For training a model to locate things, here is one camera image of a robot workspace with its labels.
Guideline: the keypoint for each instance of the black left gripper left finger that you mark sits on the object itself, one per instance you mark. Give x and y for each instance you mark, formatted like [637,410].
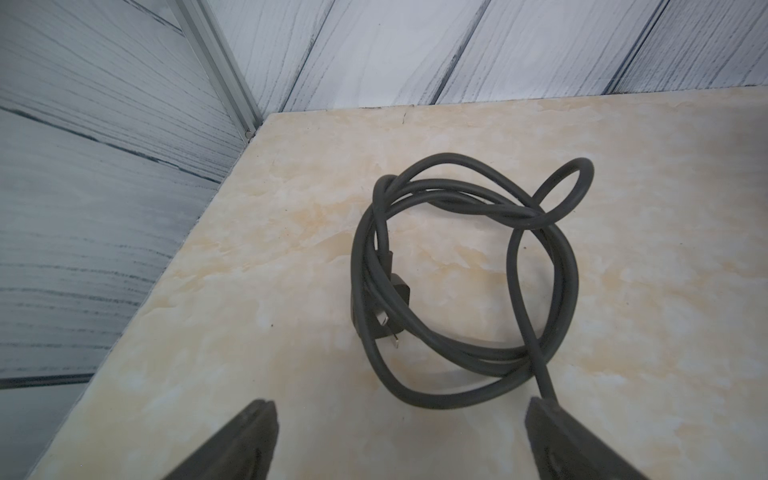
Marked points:
[242,449]

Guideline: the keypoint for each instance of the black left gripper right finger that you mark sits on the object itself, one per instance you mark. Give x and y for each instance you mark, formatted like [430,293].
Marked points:
[563,448]

